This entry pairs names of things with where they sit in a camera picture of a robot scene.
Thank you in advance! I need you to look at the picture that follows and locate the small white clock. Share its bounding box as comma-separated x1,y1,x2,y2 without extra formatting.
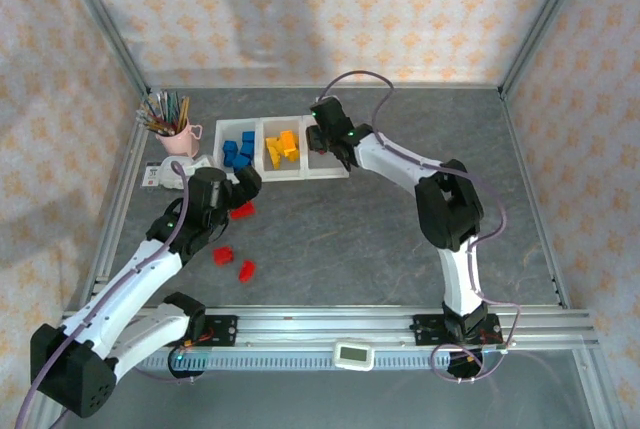
158,155,197,191

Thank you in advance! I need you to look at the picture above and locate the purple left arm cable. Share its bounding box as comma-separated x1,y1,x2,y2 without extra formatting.
13,161,201,429

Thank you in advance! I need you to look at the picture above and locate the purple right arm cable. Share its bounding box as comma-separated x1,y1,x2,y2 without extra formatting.
317,70,522,385

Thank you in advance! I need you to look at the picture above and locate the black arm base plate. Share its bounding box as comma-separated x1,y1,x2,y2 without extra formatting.
192,314,240,349
412,313,504,349

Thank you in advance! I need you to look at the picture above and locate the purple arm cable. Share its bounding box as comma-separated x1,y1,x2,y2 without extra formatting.
13,161,201,429
317,70,522,385

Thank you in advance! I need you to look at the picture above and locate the white plastic bin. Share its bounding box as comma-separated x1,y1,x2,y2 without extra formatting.
213,119,265,185
258,117,307,183
302,114,350,181

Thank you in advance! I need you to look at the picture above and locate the aluminium cross rail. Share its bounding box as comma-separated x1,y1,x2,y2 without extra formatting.
59,305,600,353

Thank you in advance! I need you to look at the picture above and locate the white digital timer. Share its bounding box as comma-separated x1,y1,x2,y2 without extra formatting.
333,341,375,373

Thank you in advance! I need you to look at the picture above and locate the bunch of coloured pencils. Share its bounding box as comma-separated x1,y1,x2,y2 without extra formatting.
135,90,192,136

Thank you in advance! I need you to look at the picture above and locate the aluminium side rail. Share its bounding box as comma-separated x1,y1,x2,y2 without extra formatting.
499,88,621,429
27,88,151,429

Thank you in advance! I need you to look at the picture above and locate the grey slotted cable duct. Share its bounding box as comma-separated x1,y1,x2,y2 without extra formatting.
139,351,451,373

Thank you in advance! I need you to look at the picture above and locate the aluminium frame post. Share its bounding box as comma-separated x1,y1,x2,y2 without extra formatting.
53,0,151,95
498,0,599,100

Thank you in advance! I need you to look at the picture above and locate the pink metal cup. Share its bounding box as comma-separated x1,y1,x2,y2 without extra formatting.
154,118,202,158

